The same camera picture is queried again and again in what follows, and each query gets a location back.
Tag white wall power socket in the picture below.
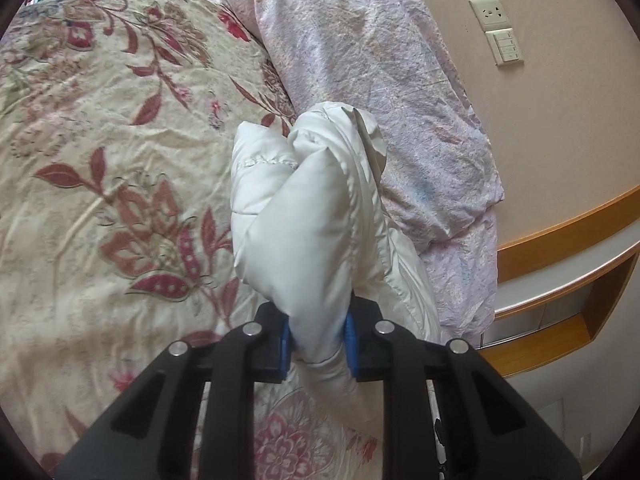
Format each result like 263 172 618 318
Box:
469 0 511 32

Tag white wall light switch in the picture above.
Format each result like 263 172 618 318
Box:
485 28 524 66

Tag lower lilac patterned pillow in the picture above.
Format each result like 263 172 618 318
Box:
420 208 498 347

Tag lilac patterned pillow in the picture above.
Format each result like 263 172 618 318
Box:
420 208 498 347
210 0 504 252

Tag floral cream bedspread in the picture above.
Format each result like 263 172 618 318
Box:
0 0 392 480

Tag wooden wall trim panel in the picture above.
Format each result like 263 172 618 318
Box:
498 186 640 283

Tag white puffer down jacket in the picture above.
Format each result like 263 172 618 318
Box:
231 102 440 438

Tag upper lilac patterned pillow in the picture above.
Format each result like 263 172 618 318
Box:
210 0 504 252

